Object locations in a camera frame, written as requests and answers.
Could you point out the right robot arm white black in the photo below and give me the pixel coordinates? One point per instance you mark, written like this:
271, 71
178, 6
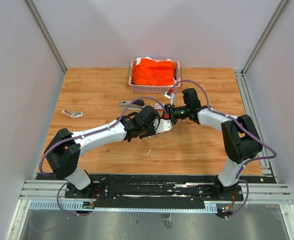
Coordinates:
240, 137

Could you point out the white paper in basket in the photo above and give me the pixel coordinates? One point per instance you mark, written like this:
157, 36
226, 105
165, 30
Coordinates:
139, 60

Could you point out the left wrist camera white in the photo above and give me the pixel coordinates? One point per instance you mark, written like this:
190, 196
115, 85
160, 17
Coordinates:
164, 126

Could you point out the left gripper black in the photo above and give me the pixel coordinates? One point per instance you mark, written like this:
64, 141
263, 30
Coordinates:
153, 132

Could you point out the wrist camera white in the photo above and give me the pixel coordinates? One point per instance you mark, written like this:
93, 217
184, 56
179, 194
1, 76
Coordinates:
169, 95
164, 126

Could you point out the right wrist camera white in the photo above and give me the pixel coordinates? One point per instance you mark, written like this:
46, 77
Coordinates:
169, 95

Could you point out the black silver stapler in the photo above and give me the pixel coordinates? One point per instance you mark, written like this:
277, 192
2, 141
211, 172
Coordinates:
137, 105

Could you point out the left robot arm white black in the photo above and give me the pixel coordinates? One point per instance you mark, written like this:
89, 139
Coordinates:
66, 147

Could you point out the orange cloth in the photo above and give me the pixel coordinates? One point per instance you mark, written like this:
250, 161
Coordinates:
153, 73

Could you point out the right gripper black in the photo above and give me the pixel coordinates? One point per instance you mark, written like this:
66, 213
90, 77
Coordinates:
169, 109

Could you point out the pink plastic basket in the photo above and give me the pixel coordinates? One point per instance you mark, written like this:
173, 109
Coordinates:
153, 89

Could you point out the grey slotted cable duct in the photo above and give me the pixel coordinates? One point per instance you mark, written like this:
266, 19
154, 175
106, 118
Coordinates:
78, 205

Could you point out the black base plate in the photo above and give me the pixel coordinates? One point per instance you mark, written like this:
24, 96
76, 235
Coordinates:
149, 189

